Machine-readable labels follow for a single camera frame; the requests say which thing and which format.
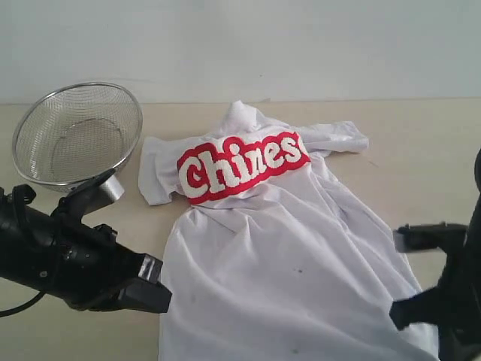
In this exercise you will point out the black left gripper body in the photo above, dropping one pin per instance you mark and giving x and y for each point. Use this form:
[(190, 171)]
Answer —
[(92, 276)]

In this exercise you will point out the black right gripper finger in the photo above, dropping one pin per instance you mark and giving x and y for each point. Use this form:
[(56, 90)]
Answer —
[(421, 308)]

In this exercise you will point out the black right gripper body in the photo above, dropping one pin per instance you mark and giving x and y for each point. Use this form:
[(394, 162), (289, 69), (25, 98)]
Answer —
[(459, 286)]

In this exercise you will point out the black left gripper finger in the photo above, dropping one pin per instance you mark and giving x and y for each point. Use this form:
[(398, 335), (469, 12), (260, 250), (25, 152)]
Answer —
[(146, 297)]

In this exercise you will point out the white t-shirt red lettering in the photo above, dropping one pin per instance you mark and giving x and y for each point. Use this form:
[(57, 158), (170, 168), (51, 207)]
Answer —
[(275, 259)]

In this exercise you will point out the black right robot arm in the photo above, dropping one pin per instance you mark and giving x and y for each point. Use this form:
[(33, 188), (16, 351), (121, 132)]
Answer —
[(474, 207)]

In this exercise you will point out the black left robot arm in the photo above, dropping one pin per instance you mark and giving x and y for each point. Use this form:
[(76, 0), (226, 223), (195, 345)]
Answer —
[(30, 244)]

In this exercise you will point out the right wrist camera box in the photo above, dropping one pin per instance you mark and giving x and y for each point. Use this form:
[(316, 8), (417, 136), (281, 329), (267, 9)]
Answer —
[(444, 236)]

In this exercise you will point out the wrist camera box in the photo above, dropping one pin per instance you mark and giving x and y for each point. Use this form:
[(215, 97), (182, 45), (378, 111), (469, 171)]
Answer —
[(93, 194), (444, 236)]

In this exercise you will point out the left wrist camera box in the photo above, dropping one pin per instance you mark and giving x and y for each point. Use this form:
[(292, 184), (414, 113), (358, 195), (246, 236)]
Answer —
[(93, 194)]

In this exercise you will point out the metal mesh strainer bowl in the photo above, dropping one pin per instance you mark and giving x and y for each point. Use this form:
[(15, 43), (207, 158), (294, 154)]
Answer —
[(75, 133)]

